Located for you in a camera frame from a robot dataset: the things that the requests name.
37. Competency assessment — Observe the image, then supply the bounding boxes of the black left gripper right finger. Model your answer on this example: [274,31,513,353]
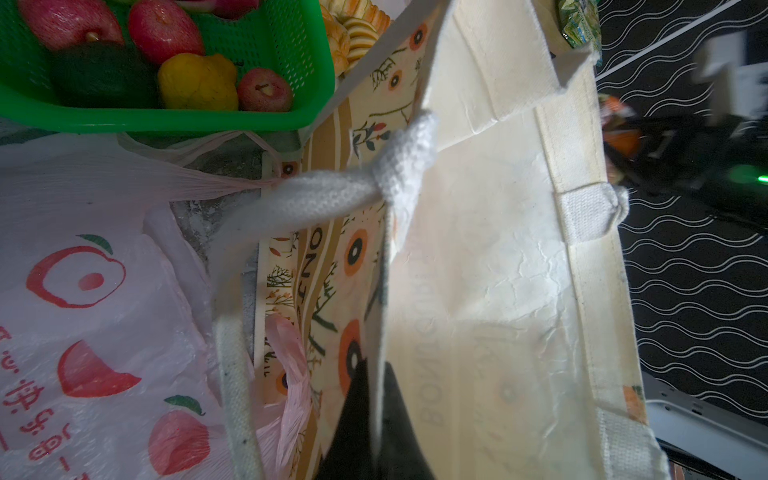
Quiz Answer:
[377,363,435,480]

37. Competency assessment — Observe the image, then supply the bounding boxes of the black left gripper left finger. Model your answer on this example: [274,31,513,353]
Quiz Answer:
[315,360,375,480]

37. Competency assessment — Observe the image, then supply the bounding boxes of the floral canvas tote bag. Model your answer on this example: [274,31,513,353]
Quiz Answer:
[206,0,673,480]

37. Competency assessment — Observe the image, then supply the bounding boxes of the orange blackcurrant snack bag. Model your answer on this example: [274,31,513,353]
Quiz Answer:
[598,93,640,161]

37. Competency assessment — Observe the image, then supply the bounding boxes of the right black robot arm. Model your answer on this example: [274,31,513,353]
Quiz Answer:
[605,114,767,235]

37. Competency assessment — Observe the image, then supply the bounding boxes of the pink peach plastic bag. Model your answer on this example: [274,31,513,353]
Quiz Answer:
[1,132,310,479]

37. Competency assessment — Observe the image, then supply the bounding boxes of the small red apple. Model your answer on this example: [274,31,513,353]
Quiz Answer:
[237,68,294,112]

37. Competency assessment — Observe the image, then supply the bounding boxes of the yellow pear fruit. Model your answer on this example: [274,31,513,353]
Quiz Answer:
[158,53,239,111]

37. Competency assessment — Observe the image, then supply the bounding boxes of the braided golden bread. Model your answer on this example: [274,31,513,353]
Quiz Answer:
[321,6,350,77]

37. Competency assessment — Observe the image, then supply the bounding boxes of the striped long bread front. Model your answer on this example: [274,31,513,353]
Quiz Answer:
[343,18,380,71]

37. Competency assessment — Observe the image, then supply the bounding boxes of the striped long bread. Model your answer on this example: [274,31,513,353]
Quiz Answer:
[343,18,380,71]
[319,0,387,22]

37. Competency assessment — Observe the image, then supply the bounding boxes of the green plastic basket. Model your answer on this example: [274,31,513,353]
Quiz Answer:
[1,1,335,134]

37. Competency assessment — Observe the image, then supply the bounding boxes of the striped long bread middle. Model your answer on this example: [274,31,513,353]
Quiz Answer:
[319,0,387,22]

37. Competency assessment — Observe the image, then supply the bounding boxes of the dark green avocado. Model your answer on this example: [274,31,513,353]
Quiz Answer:
[50,41,161,109]

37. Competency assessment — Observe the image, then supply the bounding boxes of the green apple tea snack bag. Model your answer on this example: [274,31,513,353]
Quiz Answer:
[556,0,602,64]

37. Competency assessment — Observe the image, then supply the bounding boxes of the metal base rail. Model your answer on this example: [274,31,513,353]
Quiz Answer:
[642,373,767,479]

